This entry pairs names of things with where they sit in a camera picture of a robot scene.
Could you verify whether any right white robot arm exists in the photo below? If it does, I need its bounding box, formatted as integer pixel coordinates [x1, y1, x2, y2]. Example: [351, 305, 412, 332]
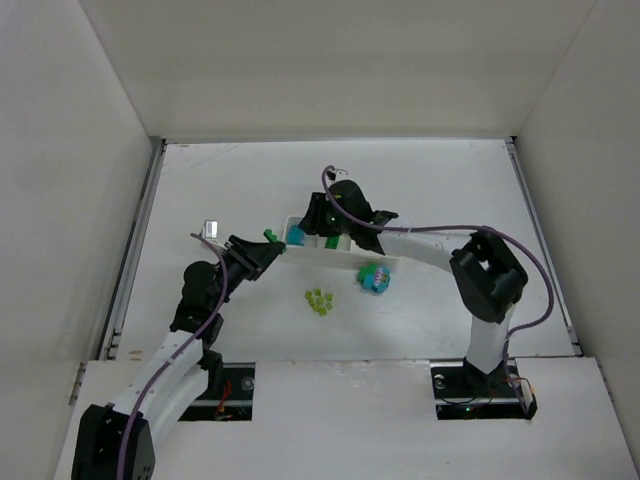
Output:
[299, 179, 528, 383]

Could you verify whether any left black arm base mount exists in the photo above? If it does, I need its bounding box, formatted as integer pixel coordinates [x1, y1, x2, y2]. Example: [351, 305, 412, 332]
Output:
[179, 363, 256, 422]

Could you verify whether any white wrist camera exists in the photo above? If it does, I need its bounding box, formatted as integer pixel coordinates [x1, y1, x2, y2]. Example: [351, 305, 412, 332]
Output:
[326, 167, 349, 181]
[200, 219, 225, 249]

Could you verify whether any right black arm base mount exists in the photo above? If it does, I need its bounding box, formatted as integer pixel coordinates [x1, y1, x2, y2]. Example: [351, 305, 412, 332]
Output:
[430, 361, 538, 421]

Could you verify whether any white three-compartment tray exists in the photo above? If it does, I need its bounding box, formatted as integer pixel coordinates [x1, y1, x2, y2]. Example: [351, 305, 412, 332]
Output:
[282, 214, 404, 274]

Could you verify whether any small green cyan lego stack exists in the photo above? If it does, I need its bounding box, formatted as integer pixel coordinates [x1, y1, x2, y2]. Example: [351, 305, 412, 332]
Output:
[356, 264, 391, 295]

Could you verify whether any green long lego brick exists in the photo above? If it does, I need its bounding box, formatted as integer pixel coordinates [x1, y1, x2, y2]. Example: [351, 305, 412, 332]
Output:
[263, 229, 279, 243]

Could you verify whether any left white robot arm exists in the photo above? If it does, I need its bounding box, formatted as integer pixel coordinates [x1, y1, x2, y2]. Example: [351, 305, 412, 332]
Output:
[71, 230, 286, 479]

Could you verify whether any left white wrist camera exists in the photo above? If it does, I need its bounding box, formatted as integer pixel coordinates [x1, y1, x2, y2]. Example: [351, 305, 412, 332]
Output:
[200, 219, 225, 249]

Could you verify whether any cyan lego brick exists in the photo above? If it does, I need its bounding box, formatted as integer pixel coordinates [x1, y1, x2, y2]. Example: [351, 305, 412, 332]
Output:
[286, 225, 306, 247]

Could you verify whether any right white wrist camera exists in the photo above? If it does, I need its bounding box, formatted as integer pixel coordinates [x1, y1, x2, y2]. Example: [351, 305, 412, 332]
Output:
[326, 167, 349, 181]

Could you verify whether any lime small lego pile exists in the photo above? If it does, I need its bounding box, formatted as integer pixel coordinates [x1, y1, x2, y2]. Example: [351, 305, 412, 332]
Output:
[304, 288, 335, 316]

